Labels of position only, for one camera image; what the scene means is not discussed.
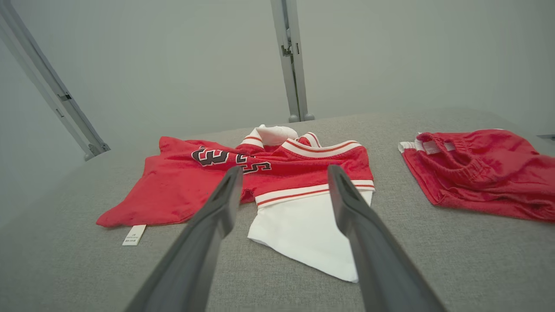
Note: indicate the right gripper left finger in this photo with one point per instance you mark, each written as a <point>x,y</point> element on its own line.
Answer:
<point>195,260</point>

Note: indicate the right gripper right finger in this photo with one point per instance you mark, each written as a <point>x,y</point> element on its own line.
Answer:
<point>377,260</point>

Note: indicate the red shorts white stripe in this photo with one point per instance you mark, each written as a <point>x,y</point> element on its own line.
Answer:
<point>485,173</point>

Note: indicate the grey double partition post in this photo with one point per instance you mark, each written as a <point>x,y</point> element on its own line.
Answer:
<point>295,86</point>

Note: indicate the red basketball jersey white trim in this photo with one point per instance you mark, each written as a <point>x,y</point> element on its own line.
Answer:
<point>173,186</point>

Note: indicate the grey partition post with foot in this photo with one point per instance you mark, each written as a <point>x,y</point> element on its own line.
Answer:
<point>52,82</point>

